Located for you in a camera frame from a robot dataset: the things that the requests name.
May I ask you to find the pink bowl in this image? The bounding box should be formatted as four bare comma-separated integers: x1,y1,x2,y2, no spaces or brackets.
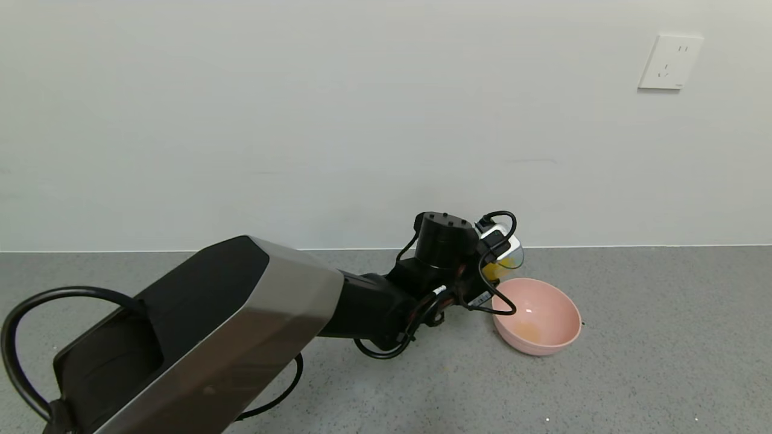
492,278,583,356

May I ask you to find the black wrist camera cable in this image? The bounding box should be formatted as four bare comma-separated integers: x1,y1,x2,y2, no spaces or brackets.
467,210,519,318

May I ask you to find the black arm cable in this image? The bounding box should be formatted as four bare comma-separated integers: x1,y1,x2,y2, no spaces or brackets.
0,286,144,424

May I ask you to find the ribbed clear blue-tinted cup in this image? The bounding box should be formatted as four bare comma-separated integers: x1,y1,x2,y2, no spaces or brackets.
482,235,525,281

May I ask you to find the white wall socket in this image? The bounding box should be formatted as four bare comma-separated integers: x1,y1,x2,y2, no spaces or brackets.
638,34,704,91

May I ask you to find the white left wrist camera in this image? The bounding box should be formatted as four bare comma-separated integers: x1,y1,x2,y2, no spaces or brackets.
479,224,521,260

